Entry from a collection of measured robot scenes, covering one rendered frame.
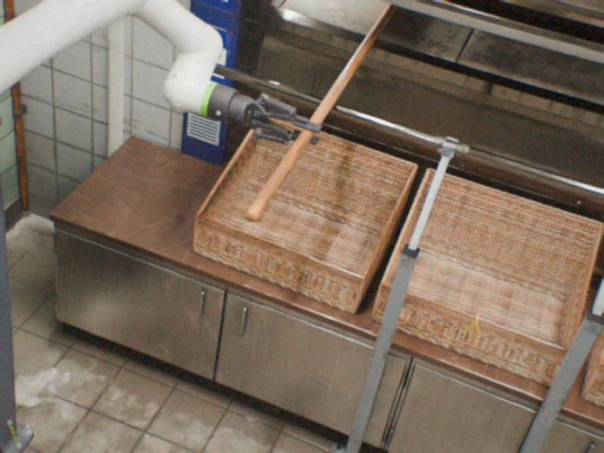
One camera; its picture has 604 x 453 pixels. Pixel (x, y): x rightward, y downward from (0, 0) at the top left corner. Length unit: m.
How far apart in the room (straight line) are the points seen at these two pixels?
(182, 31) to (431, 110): 0.89
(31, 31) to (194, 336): 1.34
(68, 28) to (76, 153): 1.60
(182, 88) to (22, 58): 0.52
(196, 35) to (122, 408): 1.35
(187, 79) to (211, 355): 1.03
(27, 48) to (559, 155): 1.59
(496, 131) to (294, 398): 1.07
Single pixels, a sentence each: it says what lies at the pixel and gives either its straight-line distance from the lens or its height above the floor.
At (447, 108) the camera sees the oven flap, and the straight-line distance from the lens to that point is 2.85.
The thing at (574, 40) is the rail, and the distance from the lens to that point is 2.53.
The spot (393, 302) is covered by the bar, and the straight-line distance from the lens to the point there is 2.51.
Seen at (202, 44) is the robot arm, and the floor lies 1.31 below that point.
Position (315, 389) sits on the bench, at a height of 0.25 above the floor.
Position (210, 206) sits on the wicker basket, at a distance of 2.82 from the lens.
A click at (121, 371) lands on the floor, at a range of 3.26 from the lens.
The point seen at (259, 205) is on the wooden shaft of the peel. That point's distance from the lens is 2.04.
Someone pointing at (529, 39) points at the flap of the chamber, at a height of 1.41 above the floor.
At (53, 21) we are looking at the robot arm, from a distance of 1.99.
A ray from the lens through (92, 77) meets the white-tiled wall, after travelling 3.33.
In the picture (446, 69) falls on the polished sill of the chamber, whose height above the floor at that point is 1.18.
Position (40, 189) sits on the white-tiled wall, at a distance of 3.77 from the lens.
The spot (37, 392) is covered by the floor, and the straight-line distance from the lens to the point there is 3.22.
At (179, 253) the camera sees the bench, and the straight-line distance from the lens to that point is 2.83.
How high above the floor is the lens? 2.47
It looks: 39 degrees down
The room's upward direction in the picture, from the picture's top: 11 degrees clockwise
